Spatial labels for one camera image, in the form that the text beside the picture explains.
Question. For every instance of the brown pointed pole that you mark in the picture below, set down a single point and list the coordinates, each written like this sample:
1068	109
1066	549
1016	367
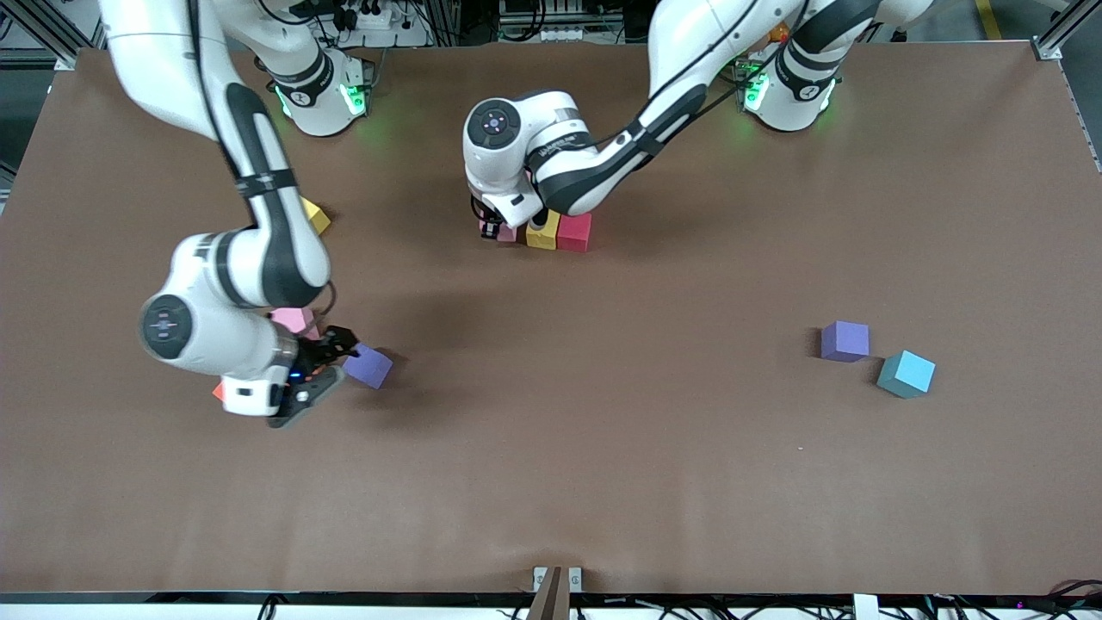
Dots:
551	598

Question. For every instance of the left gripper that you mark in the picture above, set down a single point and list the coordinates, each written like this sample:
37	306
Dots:
484	214

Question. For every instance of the small white block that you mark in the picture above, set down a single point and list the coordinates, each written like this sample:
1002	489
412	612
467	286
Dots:
865	607

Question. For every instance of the yellow foam cube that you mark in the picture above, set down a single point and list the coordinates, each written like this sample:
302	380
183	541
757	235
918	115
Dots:
317	215
544	236

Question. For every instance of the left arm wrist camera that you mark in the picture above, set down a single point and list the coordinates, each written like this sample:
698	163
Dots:
541	220

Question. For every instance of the pink foam cube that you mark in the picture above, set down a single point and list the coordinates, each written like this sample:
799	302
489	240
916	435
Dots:
293	320
508	233

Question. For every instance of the light blue foam cube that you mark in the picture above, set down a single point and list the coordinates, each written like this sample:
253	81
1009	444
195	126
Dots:
906	374

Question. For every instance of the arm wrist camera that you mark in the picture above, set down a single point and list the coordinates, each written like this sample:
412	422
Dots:
541	220
306	400

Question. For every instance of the brown paper table cover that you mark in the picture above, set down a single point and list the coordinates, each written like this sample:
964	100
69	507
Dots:
603	482

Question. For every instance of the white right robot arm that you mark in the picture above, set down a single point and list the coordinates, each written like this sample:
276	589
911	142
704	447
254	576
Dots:
198	331

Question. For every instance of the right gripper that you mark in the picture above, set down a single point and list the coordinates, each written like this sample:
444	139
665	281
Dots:
316	351

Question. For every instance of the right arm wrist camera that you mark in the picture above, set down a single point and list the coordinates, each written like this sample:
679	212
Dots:
306	400

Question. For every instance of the aluminium frame profile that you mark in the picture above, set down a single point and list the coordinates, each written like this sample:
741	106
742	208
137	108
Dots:
53	27
1063	30

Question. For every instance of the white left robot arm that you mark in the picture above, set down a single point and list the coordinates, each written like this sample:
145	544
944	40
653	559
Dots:
568	172

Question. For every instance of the black table edge rail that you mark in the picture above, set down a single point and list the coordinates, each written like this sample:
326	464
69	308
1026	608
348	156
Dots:
172	597

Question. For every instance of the red foam cube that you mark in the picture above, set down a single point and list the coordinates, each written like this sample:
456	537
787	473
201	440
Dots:
575	234

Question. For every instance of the purple foam cube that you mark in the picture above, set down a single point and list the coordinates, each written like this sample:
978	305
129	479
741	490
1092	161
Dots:
370	367
845	341

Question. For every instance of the grey equipment box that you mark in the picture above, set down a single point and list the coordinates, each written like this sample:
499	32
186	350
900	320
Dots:
560	17

